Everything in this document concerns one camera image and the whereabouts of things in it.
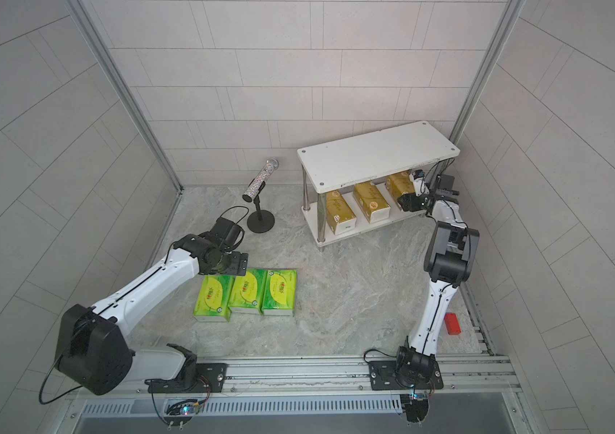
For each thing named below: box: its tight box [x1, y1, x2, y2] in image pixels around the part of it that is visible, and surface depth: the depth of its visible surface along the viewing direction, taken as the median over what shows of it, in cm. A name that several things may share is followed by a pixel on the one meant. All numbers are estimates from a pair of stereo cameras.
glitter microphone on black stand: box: [241, 157, 279, 234], surface depth 100 cm
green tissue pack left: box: [193, 274, 235, 323], surface depth 80 cm
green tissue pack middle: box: [226, 267, 267, 322], surface depth 82 cm
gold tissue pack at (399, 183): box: [385, 169, 416, 211], surface depth 103 cm
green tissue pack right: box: [260, 269, 298, 317], surface depth 82 cm
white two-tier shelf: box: [296, 120, 461, 252], surface depth 84 cm
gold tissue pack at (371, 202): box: [352, 180, 391, 224], surface depth 98 cm
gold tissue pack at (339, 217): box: [325, 189, 358, 236], surface depth 94 cm
